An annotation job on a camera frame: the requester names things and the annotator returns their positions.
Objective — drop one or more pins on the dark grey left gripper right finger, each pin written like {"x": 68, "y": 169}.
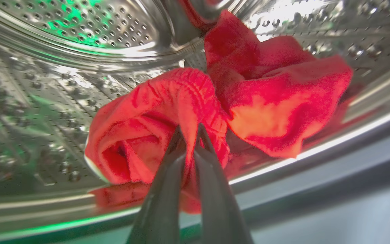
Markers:
{"x": 220, "y": 206}

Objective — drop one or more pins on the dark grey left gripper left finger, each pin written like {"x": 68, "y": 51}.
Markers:
{"x": 159, "y": 206}

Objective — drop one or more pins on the red cloth garment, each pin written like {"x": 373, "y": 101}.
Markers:
{"x": 276, "y": 101}

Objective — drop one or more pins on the grey washing machine door seal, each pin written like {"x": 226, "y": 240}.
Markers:
{"x": 333, "y": 203}

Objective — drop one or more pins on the steel perforated washing machine drum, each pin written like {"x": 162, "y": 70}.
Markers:
{"x": 46, "y": 101}

